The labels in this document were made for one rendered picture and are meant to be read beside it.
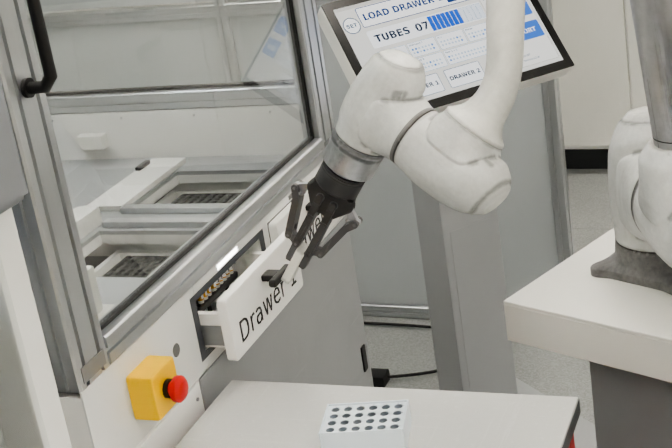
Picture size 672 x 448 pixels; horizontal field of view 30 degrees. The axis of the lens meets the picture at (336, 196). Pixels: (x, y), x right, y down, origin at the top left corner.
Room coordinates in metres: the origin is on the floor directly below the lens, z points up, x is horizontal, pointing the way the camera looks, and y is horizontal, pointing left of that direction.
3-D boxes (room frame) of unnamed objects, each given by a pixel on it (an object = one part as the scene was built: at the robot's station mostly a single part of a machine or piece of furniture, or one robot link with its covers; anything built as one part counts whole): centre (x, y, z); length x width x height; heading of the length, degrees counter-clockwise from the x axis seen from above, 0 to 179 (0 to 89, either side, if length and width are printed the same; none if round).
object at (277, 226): (2.25, 0.06, 0.87); 0.29 x 0.02 x 0.11; 156
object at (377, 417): (1.61, 0.01, 0.78); 0.12 x 0.08 x 0.04; 78
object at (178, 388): (1.64, 0.28, 0.88); 0.04 x 0.03 x 0.04; 156
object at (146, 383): (1.65, 0.31, 0.88); 0.07 x 0.05 x 0.07; 156
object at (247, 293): (1.94, 0.15, 0.87); 0.29 x 0.02 x 0.11; 156
